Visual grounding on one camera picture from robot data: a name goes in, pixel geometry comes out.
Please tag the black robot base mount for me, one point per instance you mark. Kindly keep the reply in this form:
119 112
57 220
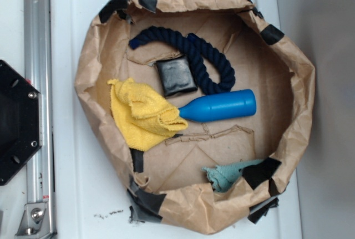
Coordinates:
20 122

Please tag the black square pouch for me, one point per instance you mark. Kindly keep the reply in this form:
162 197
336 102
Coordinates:
176 76

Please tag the blue plastic bottle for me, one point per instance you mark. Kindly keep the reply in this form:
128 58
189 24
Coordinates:
234 104

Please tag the brown paper bin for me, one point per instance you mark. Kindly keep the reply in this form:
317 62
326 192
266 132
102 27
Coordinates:
229 47

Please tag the white tray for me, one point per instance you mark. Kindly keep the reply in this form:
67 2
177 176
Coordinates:
91 202

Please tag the aluminium rail with bracket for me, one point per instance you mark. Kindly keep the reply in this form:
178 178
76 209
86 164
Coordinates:
39 217

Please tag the light blue cloth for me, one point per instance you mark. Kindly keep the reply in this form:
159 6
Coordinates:
222 177

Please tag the yellow cloth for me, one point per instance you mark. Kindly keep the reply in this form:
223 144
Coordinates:
144 117

